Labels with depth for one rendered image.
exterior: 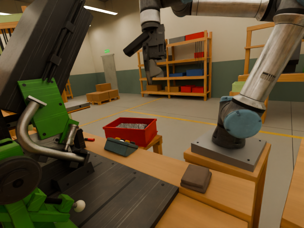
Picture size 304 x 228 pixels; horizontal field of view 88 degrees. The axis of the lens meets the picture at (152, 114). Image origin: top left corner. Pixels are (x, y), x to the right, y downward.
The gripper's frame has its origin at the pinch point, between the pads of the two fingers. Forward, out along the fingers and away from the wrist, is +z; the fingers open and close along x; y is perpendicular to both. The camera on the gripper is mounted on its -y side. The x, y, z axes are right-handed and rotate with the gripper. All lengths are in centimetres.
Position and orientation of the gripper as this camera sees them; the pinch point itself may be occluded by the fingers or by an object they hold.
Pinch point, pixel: (148, 81)
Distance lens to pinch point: 63.4
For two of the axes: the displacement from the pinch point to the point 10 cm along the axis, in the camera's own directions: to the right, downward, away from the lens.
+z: 0.6, 9.9, 1.3
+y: 9.8, -0.3, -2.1
